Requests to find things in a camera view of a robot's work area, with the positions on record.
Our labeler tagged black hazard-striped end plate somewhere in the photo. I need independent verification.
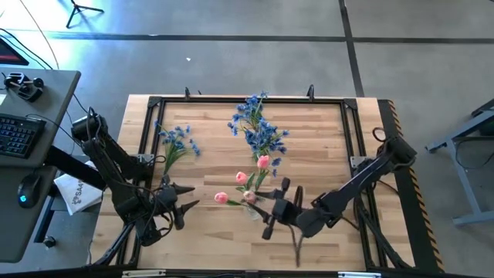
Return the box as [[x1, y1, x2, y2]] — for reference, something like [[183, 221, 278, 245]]
[[377, 99, 445, 273]]

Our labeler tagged black desk clamp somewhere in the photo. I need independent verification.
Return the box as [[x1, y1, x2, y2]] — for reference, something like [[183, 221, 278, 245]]
[[2, 71, 46, 103]]

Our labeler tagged clear glass vase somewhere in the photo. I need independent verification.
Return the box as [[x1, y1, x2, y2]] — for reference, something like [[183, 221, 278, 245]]
[[245, 200, 263, 222]]

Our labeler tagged grey metal stand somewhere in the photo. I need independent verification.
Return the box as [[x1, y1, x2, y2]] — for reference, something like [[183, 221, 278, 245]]
[[424, 98, 494, 227]]

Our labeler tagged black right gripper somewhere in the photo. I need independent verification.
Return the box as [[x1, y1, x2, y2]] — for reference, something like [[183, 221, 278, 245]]
[[245, 177, 306, 240]]

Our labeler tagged black monitor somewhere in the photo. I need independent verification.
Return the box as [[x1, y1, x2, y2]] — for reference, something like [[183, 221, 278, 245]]
[[0, 36, 30, 66]]

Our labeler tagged blue artificial flower bunch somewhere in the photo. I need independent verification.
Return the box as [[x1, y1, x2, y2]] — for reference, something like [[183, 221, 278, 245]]
[[226, 90, 271, 136], [153, 120, 202, 175], [242, 118, 290, 178]]

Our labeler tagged grey computer desk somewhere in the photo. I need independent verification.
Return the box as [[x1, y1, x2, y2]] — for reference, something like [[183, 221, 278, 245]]
[[0, 67, 83, 264]]

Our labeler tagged black aluminium rig frame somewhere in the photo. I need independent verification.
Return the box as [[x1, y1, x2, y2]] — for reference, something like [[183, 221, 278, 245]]
[[92, 85, 416, 278]]

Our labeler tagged white metal hinge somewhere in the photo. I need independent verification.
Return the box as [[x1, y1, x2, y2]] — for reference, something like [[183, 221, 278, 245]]
[[337, 271, 382, 278], [121, 269, 167, 278]]

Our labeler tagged black keyboard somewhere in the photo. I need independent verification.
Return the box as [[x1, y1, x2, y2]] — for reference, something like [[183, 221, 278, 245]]
[[0, 113, 47, 160]]

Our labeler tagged black tripod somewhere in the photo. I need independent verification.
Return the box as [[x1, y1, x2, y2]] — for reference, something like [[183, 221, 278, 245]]
[[64, 0, 106, 29]]

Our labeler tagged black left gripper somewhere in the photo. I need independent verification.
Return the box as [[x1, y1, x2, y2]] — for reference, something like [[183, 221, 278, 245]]
[[154, 175, 201, 232]]

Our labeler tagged black computer mouse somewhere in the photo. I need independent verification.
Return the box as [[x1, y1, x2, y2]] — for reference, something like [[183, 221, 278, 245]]
[[16, 173, 42, 210]]

